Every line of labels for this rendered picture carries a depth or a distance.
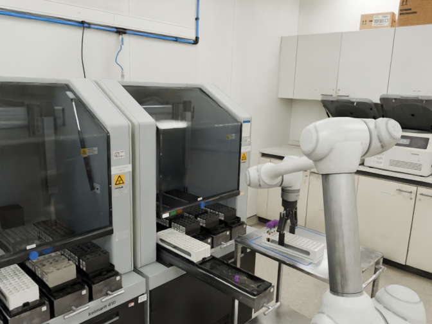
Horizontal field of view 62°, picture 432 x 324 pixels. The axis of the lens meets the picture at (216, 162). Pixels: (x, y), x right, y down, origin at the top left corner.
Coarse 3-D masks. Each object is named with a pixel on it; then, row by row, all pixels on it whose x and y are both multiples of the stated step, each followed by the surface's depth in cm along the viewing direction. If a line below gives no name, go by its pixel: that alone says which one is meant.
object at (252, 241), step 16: (288, 224) 211; (240, 240) 186; (256, 240) 187; (320, 240) 190; (272, 256) 171; (288, 256) 170; (368, 256) 173; (304, 272) 159; (320, 272) 157; (256, 320) 208; (272, 320) 208; (288, 320) 208; (304, 320) 209
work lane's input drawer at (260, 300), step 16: (160, 256) 178; (176, 256) 169; (208, 256) 168; (192, 272) 162; (208, 272) 156; (224, 272) 157; (240, 272) 158; (224, 288) 149; (240, 288) 144; (256, 288) 143; (272, 288) 147; (256, 304) 140
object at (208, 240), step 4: (156, 228) 203; (160, 228) 202; (164, 228) 200; (200, 236) 190; (204, 236) 191; (208, 236) 191; (200, 240) 187; (204, 240) 189; (208, 240) 191; (208, 244) 191; (212, 252) 188
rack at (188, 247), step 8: (160, 232) 182; (168, 232) 183; (176, 232) 183; (160, 240) 184; (168, 240) 174; (176, 240) 173; (184, 240) 174; (192, 240) 174; (168, 248) 175; (176, 248) 177; (184, 248) 166; (192, 248) 166; (200, 248) 167; (208, 248) 167; (192, 256) 163; (200, 256) 164
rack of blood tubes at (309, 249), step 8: (264, 232) 182; (264, 240) 181; (272, 240) 182; (288, 240) 174; (296, 240) 174; (304, 240) 175; (312, 240) 174; (280, 248) 175; (288, 248) 178; (296, 248) 178; (304, 248) 167; (312, 248) 166; (320, 248) 166; (312, 256) 165
